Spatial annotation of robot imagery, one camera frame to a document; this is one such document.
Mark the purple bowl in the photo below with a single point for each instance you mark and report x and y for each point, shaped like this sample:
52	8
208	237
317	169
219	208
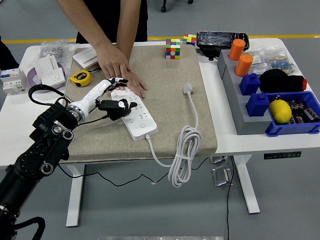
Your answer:
31	77

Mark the white circuit breaker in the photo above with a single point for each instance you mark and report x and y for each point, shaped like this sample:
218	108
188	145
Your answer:
12	81

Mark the blue plastic block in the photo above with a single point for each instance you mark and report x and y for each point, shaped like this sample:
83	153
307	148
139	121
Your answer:
249	83
257	105

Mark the person's left hand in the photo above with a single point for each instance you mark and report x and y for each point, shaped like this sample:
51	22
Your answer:
136	83

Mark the black plug adapter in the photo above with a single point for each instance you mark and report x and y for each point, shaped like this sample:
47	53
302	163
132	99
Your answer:
117	115

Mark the large Rubik's cube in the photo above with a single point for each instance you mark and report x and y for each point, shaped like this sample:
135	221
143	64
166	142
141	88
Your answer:
173	50

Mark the black cloth with red piece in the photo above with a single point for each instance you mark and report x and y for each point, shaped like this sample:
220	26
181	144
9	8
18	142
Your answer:
277	81

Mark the yellow tape measure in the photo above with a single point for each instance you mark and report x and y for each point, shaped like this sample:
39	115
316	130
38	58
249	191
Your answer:
80	78

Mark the white wall switch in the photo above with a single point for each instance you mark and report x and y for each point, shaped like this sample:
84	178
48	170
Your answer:
83	55

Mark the small Rubik's cube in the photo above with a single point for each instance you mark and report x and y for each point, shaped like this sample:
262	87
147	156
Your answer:
189	39

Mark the clear bag of screws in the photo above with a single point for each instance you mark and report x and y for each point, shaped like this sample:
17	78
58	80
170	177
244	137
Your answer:
53	50

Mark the silver metal bracket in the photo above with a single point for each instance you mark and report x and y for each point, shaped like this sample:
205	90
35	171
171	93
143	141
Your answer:
218	160
221	176

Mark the white blank wall panel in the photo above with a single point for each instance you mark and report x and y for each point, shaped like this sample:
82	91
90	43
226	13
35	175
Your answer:
46	63

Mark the white wall socket panel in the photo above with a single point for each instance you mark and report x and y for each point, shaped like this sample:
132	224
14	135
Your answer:
51	77

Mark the grey stepped block holder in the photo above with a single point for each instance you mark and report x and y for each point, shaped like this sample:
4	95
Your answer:
240	110

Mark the black office chair base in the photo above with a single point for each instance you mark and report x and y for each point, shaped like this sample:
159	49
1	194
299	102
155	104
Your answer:
163	9

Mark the yellow lemon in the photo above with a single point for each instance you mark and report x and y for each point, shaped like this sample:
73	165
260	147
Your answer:
280	112

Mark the person's right forearm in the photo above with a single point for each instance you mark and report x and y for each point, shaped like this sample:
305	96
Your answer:
85	25

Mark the orange cylinder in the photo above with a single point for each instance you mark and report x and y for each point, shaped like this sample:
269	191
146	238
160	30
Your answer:
236	50
243	65

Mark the blue plastic bin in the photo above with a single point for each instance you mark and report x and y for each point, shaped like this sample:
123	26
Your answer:
290	130

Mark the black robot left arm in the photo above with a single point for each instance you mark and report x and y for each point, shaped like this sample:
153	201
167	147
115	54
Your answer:
37	155

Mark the grey-brown mat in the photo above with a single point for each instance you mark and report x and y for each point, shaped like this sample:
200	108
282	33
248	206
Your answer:
162	75

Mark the clear bag of components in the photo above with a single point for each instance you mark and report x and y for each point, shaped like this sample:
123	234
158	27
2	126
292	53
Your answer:
272	60

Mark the dark cylindrical capacitors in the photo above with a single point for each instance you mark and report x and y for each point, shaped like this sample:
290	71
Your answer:
303	111

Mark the white power strip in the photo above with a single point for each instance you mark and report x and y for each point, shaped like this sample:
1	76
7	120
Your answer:
142	132

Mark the person's left forearm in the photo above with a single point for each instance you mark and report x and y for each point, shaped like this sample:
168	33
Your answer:
130	30

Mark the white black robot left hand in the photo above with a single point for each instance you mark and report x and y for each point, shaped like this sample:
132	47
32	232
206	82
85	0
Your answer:
92	96

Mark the black plastic-wrapped box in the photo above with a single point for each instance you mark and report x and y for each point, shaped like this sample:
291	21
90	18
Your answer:
215	40

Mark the black table control panel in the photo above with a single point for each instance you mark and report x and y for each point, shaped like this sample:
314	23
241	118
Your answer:
282	155

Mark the person's right hand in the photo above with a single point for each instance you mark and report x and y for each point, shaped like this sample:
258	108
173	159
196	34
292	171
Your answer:
112	62

